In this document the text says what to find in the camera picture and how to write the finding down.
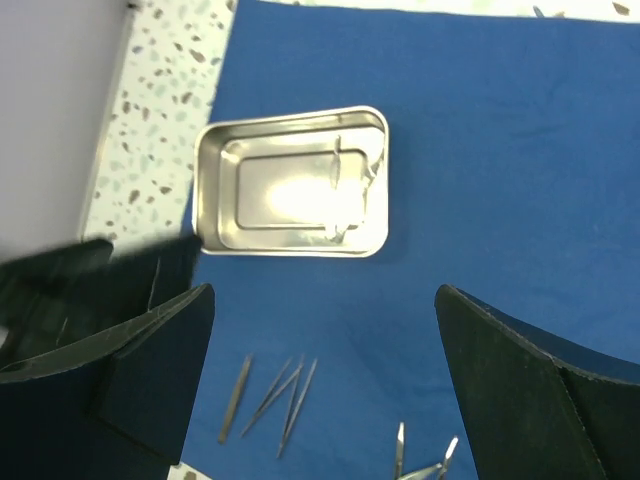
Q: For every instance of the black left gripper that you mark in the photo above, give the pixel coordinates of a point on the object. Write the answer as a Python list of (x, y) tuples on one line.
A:
[(35, 288)]

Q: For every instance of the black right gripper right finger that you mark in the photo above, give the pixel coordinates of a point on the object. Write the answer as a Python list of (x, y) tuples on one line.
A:
[(535, 405)]

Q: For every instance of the stainless steel tray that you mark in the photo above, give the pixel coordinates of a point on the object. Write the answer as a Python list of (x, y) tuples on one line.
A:
[(306, 184)]

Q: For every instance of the thin steel forceps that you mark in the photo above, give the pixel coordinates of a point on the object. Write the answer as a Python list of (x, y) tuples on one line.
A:
[(295, 406), (275, 389)]

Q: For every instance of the wide steel tweezers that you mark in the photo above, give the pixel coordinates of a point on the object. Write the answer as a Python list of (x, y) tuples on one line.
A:
[(235, 399)]

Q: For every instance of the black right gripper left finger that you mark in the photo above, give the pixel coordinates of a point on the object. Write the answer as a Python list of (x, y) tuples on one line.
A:
[(115, 405)]

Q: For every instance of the steel hemostat clamp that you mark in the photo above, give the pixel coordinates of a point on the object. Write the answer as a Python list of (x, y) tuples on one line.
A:
[(399, 451)]

